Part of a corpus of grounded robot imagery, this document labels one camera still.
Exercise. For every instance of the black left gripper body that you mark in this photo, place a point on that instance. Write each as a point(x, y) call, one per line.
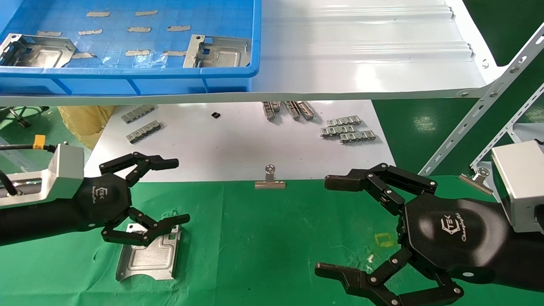
point(102, 202)

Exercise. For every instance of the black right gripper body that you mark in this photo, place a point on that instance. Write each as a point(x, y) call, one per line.
point(450, 233)

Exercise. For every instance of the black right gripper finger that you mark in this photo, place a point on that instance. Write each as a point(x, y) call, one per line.
point(344, 182)
point(340, 274)

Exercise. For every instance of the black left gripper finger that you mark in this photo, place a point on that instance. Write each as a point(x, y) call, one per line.
point(170, 222)
point(163, 162)

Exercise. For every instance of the stamped metal bracket part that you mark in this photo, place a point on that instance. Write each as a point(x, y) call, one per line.
point(221, 53)
point(148, 259)
point(42, 53)

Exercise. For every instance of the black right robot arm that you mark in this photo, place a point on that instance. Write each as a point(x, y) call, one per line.
point(527, 263)

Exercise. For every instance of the silver binder clip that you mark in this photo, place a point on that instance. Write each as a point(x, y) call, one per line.
point(270, 183)
point(478, 180)

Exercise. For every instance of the white board sheet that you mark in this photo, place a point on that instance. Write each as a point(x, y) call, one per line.
point(233, 144)

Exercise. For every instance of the yellow plastic bag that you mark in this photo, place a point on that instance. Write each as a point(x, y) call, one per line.
point(85, 123)

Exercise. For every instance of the green cloth mat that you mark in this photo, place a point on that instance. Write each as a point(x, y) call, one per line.
point(263, 246)

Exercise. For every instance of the blue plastic crate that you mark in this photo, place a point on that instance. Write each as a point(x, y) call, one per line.
point(170, 80)

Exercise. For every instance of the clear plastic film scrap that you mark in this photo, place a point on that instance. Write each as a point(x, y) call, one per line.
point(151, 60)

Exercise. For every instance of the perforated white angle strut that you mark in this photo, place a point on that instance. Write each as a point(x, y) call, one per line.
point(488, 100)
point(510, 127)

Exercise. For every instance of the white corrugated shelf board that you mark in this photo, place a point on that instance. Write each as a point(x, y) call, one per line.
point(361, 55)

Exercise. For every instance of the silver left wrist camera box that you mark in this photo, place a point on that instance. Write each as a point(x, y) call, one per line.
point(63, 170)

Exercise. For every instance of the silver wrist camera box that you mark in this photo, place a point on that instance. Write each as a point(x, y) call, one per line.
point(520, 187)
point(63, 170)

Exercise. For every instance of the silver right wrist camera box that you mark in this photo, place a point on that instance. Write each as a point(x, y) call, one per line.
point(520, 187)

